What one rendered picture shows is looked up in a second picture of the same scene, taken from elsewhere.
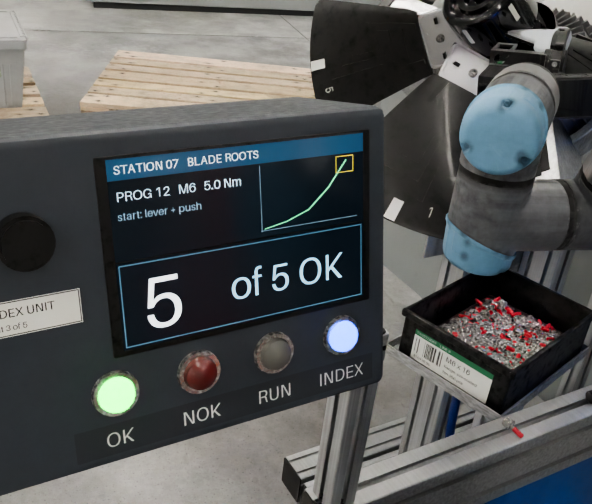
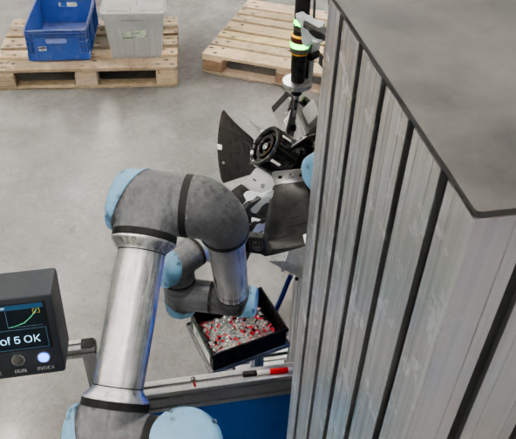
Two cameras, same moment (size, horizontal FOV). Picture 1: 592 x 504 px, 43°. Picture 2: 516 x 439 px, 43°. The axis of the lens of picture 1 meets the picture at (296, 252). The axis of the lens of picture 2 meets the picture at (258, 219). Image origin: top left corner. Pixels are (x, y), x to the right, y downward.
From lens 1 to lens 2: 1.11 m
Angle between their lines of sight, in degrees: 21
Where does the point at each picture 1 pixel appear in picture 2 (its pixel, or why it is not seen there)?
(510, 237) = (181, 307)
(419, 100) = not seen: hidden behind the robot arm
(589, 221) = (216, 306)
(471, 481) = (169, 400)
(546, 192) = (199, 291)
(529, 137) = (166, 279)
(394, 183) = not seen: hidden behind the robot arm
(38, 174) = not seen: outside the picture
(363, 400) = (92, 367)
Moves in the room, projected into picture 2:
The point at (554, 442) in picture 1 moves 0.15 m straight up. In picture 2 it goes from (218, 390) to (217, 353)
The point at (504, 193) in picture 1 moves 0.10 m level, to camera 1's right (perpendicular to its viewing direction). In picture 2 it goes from (172, 292) to (213, 305)
